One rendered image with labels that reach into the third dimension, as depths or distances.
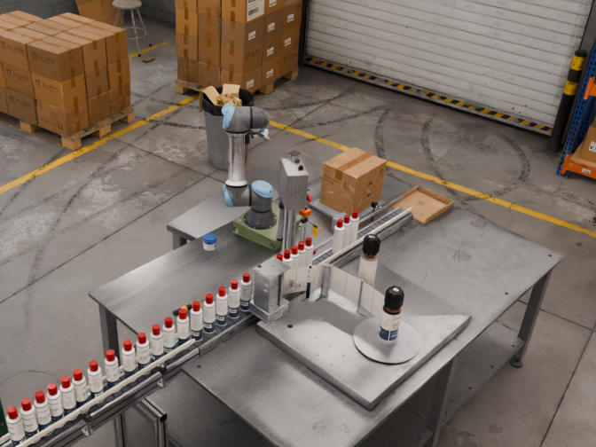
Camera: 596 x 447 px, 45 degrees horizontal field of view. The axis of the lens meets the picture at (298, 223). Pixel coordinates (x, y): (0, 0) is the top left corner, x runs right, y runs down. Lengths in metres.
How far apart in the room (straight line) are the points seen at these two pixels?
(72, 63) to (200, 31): 1.51
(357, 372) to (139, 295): 1.15
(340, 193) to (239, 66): 3.30
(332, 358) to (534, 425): 1.60
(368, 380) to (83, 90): 4.29
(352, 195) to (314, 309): 0.91
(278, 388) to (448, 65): 5.27
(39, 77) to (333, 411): 4.43
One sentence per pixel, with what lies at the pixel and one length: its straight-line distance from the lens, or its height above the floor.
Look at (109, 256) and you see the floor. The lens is 5.32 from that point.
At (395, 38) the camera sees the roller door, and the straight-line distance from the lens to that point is 8.01.
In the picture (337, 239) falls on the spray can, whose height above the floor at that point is 0.98.
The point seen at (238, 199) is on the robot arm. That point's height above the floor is 1.09.
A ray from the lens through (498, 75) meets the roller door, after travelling 7.68.
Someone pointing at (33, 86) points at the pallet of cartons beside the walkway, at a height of 0.51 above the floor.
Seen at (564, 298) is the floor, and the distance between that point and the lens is 5.45.
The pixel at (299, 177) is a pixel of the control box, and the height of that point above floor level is 1.46.
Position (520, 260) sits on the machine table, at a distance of 4.18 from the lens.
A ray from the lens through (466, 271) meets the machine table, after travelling 3.98.
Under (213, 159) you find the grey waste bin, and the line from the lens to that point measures 6.34.
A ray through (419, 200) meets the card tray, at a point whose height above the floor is 0.83.
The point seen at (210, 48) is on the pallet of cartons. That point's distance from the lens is 7.41.
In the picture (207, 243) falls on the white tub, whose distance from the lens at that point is 3.88.
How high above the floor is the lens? 3.11
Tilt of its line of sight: 33 degrees down
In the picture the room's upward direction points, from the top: 4 degrees clockwise
